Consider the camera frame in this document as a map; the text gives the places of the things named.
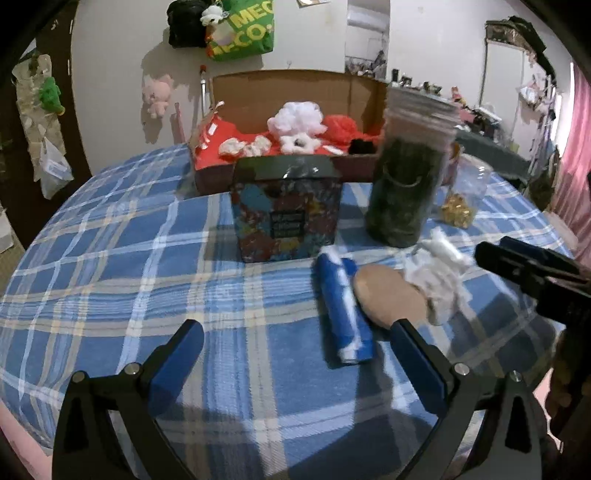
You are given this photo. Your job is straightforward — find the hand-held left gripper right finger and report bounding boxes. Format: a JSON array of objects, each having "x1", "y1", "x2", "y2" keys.
[{"x1": 390, "y1": 318, "x2": 543, "y2": 480}]

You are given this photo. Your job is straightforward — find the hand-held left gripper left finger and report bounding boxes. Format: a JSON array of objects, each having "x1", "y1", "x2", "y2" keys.
[{"x1": 52, "y1": 318, "x2": 206, "y2": 480}]

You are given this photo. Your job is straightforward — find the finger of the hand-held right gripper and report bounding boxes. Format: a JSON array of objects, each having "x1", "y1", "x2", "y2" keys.
[
  {"x1": 475, "y1": 242, "x2": 583, "y2": 298},
  {"x1": 501, "y1": 236, "x2": 580, "y2": 274}
]

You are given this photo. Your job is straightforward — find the white ruffled cloth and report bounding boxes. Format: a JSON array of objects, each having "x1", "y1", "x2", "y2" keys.
[{"x1": 404, "y1": 227, "x2": 476, "y2": 326}]

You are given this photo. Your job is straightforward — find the cardboard box with red lining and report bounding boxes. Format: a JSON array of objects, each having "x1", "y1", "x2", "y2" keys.
[{"x1": 187, "y1": 69, "x2": 389, "y2": 199}]

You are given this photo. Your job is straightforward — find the person's right hand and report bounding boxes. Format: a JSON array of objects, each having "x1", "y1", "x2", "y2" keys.
[{"x1": 545, "y1": 330, "x2": 577, "y2": 437}]

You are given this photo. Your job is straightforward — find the chair with clothes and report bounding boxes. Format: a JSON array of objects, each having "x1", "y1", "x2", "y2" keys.
[{"x1": 526, "y1": 152, "x2": 561, "y2": 213}]

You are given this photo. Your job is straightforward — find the clear plastic bag with gold pieces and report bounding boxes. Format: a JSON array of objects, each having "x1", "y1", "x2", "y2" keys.
[{"x1": 438, "y1": 154, "x2": 492, "y2": 229}]

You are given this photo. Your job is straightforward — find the tan oval sponge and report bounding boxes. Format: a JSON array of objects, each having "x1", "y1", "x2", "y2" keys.
[{"x1": 353, "y1": 265, "x2": 428, "y2": 330}]

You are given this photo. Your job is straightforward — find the blue and white cloth roll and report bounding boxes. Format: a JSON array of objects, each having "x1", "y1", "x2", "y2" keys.
[{"x1": 314, "y1": 246, "x2": 376, "y2": 367}]

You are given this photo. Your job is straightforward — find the pink curtain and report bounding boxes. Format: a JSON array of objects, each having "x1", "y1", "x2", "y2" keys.
[{"x1": 551, "y1": 65, "x2": 591, "y2": 232}]

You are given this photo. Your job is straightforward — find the blue plaid tablecloth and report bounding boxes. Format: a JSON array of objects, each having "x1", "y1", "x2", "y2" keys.
[{"x1": 0, "y1": 143, "x2": 578, "y2": 480}]

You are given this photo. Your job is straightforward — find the clear jar with grey lid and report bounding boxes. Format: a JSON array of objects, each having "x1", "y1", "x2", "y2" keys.
[{"x1": 365, "y1": 88, "x2": 462, "y2": 247}]

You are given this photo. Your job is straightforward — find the hanging light clothing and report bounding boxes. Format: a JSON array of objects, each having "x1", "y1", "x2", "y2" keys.
[{"x1": 517, "y1": 76, "x2": 555, "y2": 112}]

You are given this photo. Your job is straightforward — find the white wardrobe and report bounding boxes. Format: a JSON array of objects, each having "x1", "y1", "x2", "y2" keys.
[{"x1": 480, "y1": 18, "x2": 559, "y2": 153}]

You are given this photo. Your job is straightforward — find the floral patterned tin box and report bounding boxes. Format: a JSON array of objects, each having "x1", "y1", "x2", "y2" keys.
[{"x1": 229, "y1": 154, "x2": 343, "y2": 264}]

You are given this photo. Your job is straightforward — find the red mesh bath pouf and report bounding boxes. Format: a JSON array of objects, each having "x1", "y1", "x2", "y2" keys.
[{"x1": 321, "y1": 114, "x2": 362, "y2": 148}]

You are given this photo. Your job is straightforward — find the dark bags on wardrobe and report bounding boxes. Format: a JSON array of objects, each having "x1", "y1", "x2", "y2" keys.
[{"x1": 485, "y1": 16, "x2": 548, "y2": 56}]

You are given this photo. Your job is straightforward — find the white plastic bag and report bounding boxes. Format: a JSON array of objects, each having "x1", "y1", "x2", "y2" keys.
[{"x1": 39, "y1": 138, "x2": 75, "y2": 200}]

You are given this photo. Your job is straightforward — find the pink sticks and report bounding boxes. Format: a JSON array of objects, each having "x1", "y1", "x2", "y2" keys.
[{"x1": 173, "y1": 102, "x2": 188, "y2": 144}]

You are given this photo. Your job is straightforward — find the dark wooden door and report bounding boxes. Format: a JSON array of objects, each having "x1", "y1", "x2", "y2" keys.
[{"x1": 0, "y1": 28, "x2": 93, "y2": 250}]

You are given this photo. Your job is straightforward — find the white mesh bath pouf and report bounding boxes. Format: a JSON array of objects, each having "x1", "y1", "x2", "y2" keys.
[{"x1": 268, "y1": 102, "x2": 326, "y2": 137}]

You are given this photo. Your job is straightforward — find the pale pink plush toy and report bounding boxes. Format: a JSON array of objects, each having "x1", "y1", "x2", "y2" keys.
[{"x1": 142, "y1": 75, "x2": 175, "y2": 120}]

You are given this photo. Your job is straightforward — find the mop stick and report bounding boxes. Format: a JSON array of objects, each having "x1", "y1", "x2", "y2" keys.
[{"x1": 198, "y1": 66, "x2": 209, "y2": 121}]

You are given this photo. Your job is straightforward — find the beige hanging organizer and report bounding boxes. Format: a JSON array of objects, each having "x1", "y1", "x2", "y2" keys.
[{"x1": 11, "y1": 53, "x2": 68, "y2": 171}]

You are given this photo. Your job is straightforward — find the green plush toy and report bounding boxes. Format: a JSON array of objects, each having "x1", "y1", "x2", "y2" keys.
[{"x1": 38, "y1": 76, "x2": 65, "y2": 114}]

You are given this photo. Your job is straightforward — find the green tote bag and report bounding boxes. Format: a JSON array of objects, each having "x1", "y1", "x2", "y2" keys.
[{"x1": 205, "y1": 0, "x2": 276, "y2": 62}]

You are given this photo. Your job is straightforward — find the black bag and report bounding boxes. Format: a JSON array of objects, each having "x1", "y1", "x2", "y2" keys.
[{"x1": 167, "y1": 0, "x2": 208, "y2": 48}]

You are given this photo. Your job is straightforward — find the wall mirror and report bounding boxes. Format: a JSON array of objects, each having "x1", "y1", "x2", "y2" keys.
[{"x1": 345, "y1": 0, "x2": 391, "y2": 77}]

